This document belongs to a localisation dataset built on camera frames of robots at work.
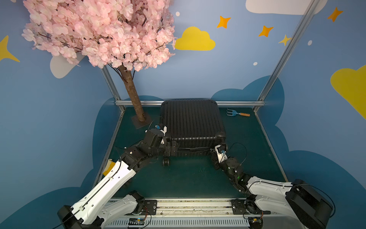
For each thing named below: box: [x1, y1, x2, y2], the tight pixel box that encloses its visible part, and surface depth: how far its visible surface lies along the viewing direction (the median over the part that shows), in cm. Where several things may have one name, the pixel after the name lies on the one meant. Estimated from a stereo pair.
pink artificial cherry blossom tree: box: [22, 0, 178, 121], surface depth 53 cm
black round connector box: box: [248, 217, 264, 229], surface depth 73 cm
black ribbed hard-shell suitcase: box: [160, 99, 226, 167], surface depth 90 cm
